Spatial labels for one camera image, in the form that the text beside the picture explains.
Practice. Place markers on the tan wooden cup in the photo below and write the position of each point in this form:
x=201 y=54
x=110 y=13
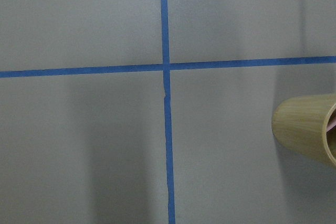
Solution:
x=300 y=123

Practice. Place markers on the pink chopstick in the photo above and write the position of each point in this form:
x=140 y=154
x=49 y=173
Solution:
x=331 y=125

